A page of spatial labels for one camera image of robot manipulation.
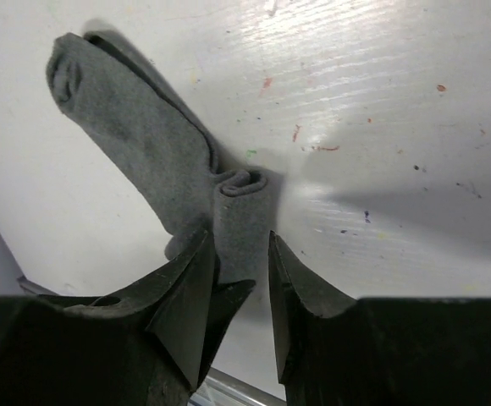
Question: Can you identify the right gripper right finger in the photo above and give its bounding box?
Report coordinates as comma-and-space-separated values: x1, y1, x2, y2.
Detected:
268, 231, 356, 385

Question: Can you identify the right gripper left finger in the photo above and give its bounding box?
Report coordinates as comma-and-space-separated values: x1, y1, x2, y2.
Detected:
38, 232, 256, 392

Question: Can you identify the dark grey sock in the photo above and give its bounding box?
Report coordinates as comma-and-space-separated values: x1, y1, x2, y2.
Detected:
46, 31, 270, 283

